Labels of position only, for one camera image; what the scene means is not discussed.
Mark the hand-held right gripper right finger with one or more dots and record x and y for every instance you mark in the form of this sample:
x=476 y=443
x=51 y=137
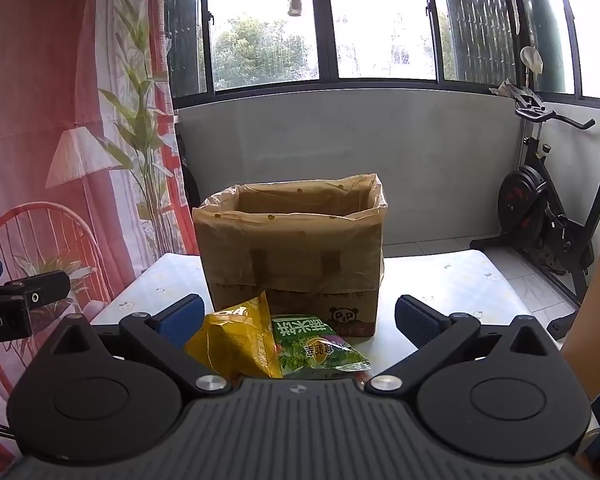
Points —
x=419 y=320

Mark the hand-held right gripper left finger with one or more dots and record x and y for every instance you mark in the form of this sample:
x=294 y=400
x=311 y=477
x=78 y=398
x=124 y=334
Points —
x=180 y=317

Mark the yellow snack packet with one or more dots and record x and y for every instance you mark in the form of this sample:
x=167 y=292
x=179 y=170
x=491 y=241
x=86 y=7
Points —
x=230 y=340

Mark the green snack packet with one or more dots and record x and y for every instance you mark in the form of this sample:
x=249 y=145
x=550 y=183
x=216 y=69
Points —
x=315 y=350

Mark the brown cardboard box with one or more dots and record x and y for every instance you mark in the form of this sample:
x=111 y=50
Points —
x=305 y=307

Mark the black exercise bike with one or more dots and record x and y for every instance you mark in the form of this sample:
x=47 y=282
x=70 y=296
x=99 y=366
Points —
x=525 y=195

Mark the printed curtain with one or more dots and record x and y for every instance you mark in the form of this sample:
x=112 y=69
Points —
x=55 y=110

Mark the brown wooden panel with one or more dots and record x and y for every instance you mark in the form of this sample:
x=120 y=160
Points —
x=595 y=335

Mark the white cloth bundle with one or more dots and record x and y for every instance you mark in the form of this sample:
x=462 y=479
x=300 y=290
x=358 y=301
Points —
x=531 y=59

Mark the black framed window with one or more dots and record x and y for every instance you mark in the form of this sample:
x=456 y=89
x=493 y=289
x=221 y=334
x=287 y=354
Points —
x=327 y=35

